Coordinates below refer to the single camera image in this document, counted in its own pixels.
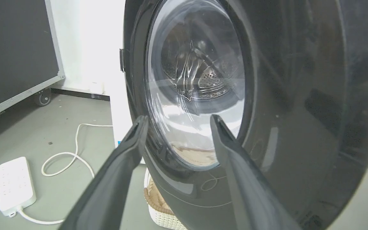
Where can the white power strip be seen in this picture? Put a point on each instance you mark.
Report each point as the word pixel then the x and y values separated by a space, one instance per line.
pixel 14 185

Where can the black round washing machine door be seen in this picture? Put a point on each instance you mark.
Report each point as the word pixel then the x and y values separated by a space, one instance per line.
pixel 299 95

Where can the white washing machine body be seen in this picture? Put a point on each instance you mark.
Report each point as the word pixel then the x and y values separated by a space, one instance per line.
pixel 120 105

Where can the black flight case on wheels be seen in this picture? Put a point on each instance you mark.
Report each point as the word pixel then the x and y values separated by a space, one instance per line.
pixel 14 48

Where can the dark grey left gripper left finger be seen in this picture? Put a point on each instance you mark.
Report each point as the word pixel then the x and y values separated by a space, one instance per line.
pixel 113 179

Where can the white woven laundry basket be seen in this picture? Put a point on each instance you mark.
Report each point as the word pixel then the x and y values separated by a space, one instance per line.
pixel 161 210

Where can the white wall plug adapter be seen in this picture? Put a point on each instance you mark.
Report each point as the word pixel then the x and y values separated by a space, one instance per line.
pixel 96 88

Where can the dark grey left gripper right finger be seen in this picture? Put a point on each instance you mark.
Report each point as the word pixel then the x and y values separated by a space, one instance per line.
pixel 244 179

